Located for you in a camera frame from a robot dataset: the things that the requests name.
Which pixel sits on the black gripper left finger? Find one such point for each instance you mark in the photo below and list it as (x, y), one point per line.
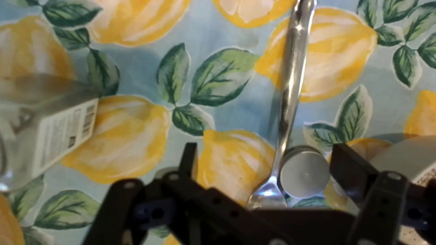
(132, 208)

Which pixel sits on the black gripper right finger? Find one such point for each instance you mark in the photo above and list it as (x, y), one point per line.
(387, 200)

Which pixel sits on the silver metal spoon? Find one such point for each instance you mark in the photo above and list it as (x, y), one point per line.
(268, 193)

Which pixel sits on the lemon print tablecloth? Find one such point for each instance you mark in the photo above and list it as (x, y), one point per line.
(172, 72)

